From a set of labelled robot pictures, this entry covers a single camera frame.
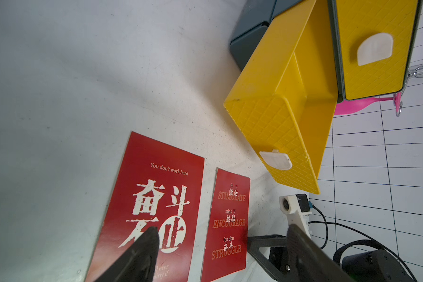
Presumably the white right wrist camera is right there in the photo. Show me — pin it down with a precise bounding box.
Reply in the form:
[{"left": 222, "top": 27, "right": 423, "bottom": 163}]
[{"left": 279, "top": 193, "right": 312, "bottom": 238}]

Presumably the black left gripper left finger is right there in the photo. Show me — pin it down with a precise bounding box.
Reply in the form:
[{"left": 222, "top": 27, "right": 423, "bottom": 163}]
[{"left": 95, "top": 227, "right": 159, "bottom": 282}]

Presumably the teal drawer cabinet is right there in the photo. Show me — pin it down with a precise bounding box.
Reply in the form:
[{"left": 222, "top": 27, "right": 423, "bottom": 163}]
[{"left": 228, "top": 0, "right": 423, "bottom": 105}]

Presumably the red postcard with white characters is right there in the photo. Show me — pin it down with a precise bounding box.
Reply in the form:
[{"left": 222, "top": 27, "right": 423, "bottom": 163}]
[{"left": 86, "top": 132, "right": 204, "bottom": 282}]

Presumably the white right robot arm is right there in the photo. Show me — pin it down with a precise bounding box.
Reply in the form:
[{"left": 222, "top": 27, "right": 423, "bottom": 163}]
[{"left": 248, "top": 226, "right": 416, "bottom": 282}]

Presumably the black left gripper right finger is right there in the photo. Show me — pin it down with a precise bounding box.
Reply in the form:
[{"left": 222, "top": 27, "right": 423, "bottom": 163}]
[{"left": 287, "top": 224, "right": 352, "bottom": 282}]

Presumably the chrome stand with pink cups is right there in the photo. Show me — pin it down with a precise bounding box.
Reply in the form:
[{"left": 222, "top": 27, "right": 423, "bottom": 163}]
[{"left": 334, "top": 59, "right": 423, "bottom": 117}]

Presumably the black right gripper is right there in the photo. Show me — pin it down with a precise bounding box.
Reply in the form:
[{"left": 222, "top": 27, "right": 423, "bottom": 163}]
[{"left": 247, "top": 235, "right": 303, "bottom": 282}]

